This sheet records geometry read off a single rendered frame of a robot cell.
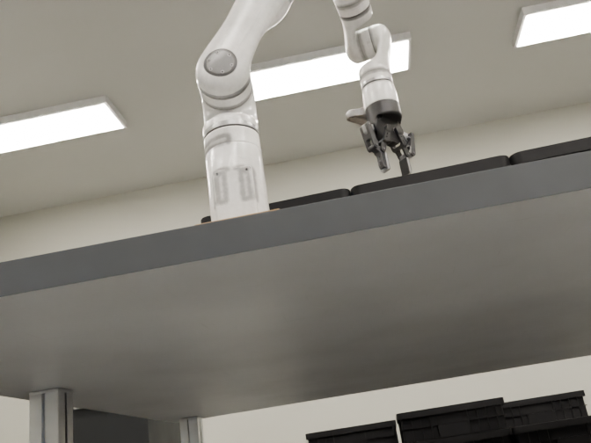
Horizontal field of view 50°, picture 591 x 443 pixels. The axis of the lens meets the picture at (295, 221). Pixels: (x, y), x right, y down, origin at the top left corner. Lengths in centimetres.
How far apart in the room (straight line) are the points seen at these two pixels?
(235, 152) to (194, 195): 424
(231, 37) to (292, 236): 54
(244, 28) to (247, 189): 30
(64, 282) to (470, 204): 42
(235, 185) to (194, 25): 276
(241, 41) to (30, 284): 57
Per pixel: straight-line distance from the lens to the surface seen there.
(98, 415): 282
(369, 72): 142
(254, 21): 113
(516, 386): 470
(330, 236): 64
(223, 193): 97
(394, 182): 121
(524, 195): 67
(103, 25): 368
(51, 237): 560
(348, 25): 144
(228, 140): 101
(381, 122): 136
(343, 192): 121
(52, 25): 371
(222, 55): 109
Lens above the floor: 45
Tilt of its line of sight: 21 degrees up
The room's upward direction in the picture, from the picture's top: 9 degrees counter-clockwise
